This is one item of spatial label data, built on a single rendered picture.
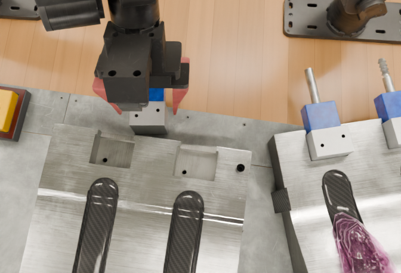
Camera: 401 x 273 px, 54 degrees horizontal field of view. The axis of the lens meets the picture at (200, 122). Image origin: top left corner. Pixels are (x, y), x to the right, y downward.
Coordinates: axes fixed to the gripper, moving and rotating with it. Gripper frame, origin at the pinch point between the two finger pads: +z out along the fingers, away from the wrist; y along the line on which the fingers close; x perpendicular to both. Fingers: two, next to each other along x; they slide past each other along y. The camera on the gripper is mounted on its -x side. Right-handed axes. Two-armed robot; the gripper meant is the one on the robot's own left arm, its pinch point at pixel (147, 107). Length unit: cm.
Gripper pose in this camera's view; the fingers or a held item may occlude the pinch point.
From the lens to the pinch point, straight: 57.0
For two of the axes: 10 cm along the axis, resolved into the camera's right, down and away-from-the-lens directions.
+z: 0.0, 7.0, 7.2
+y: 10.0, 0.1, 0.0
